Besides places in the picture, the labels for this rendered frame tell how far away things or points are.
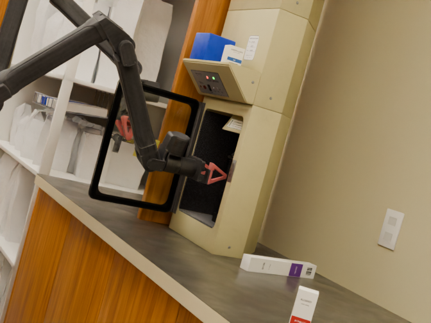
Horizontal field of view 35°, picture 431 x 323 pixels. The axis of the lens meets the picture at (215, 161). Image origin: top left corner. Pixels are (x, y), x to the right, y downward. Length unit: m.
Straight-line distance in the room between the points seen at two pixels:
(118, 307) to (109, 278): 0.13
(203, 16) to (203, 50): 0.22
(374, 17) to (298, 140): 0.52
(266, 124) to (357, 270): 0.54
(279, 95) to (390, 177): 0.43
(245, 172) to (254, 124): 0.15
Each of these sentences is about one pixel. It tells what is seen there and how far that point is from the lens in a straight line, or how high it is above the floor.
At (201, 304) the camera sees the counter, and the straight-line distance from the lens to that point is 1.53.
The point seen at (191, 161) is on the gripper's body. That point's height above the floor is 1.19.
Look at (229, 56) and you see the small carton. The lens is 2.10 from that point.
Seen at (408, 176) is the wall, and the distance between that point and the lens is 2.12.
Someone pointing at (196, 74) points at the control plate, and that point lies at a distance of 2.25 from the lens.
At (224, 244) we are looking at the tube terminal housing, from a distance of 2.11.
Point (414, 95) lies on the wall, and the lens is 2.19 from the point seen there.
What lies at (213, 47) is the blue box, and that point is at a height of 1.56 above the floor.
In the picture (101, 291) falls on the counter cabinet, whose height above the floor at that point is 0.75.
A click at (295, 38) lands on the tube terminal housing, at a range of 2.13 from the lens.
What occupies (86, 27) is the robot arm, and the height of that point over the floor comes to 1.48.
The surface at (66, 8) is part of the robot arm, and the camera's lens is 2.31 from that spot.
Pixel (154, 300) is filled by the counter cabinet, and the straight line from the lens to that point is 1.79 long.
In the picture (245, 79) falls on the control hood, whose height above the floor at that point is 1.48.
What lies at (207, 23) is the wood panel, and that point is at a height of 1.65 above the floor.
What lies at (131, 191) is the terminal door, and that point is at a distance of 2.26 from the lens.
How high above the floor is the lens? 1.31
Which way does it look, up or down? 3 degrees down
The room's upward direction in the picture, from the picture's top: 15 degrees clockwise
